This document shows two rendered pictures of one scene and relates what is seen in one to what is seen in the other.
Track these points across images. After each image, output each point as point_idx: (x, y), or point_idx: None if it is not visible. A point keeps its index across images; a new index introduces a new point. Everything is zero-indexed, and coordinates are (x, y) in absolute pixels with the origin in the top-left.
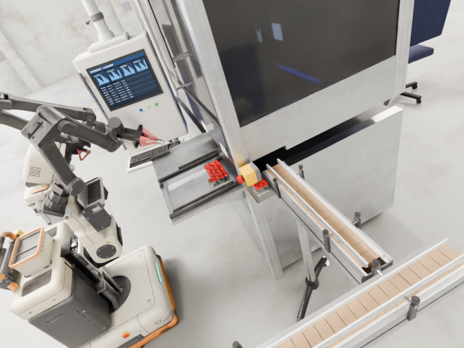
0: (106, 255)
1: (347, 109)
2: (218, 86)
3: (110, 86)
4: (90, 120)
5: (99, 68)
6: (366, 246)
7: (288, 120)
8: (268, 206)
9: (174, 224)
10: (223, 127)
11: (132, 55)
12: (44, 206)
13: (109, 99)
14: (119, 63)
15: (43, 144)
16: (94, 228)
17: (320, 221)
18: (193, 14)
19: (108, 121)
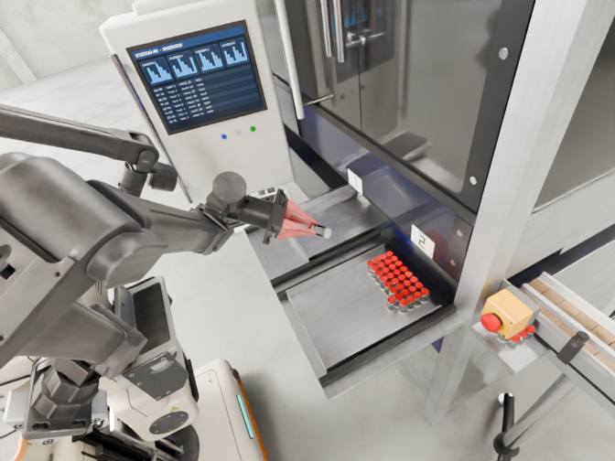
0: (168, 427)
1: None
2: (555, 121)
3: (173, 88)
4: (146, 162)
5: (153, 49)
6: None
7: (598, 201)
8: (480, 343)
9: (330, 401)
10: (491, 216)
11: (221, 30)
12: (32, 417)
13: (168, 112)
14: (195, 45)
15: (10, 355)
16: (152, 396)
17: None
18: None
19: (213, 184)
